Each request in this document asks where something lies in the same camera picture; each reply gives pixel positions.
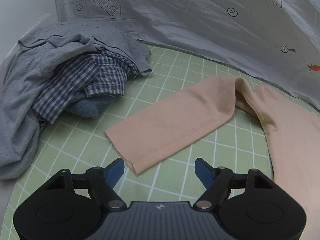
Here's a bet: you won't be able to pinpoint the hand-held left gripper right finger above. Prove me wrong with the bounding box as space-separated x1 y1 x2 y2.
192 157 275 209

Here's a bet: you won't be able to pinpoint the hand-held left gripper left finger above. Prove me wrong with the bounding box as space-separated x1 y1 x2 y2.
46 157 128 210

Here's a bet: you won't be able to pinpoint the beige long-sleeve shirt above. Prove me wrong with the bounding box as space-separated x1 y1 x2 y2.
105 77 320 240

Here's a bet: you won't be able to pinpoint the blue denim garment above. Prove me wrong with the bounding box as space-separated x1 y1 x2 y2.
66 94 114 119

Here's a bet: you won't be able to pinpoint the blue plaid shirt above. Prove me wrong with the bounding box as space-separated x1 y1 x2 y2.
32 50 139 124

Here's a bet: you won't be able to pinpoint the grey shirt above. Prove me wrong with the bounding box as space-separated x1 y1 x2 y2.
0 22 152 180

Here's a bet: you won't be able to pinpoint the grey printed quilt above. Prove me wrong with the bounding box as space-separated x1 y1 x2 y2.
52 0 320 110

